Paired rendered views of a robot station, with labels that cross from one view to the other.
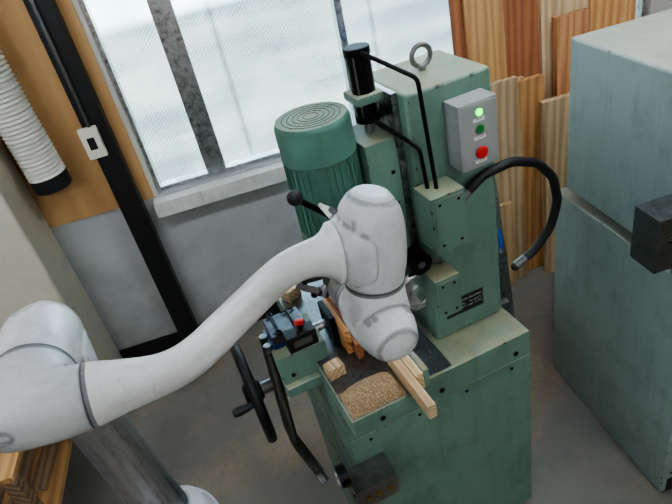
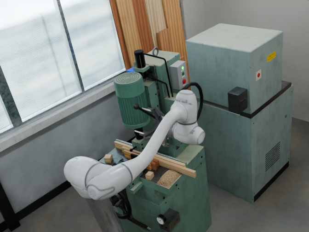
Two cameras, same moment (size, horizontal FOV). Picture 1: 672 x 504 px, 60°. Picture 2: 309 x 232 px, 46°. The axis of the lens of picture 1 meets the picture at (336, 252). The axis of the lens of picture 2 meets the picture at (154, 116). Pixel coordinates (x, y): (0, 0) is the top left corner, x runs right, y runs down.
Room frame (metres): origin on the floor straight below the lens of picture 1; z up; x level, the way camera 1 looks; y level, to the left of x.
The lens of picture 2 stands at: (-0.49, 0.93, 2.36)
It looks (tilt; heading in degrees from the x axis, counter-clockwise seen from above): 30 degrees down; 328
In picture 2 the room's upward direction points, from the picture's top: 10 degrees counter-clockwise
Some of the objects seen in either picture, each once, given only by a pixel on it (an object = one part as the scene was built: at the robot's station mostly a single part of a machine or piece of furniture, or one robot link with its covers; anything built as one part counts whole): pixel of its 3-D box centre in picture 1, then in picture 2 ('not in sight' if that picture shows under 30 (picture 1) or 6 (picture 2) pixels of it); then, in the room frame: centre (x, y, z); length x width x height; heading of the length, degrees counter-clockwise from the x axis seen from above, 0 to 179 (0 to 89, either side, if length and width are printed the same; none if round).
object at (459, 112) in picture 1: (471, 131); (179, 75); (1.20, -0.36, 1.40); 0.10 x 0.06 x 0.16; 106
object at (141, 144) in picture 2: not in sight; (143, 142); (1.25, -0.03, 1.03); 0.14 x 0.07 x 0.09; 106
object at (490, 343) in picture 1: (402, 338); (157, 165); (1.28, -0.13, 0.76); 0.57 x 0.45 x 0.09; 106
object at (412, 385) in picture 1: (373, 335); (156, 160); (1.15, -0.04, 0.92); 0.60 x 0.02 x 0.04; 16
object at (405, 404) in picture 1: (327, 346); (137, 172); (1.20, 0.08, 0.87); 0.61 x 0.30 x 0.06; 16
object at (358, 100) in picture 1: (364, 83); (141, 64); (1.29, -0.15, 1.54); 0.08 x 0.08 x 0.17; 16
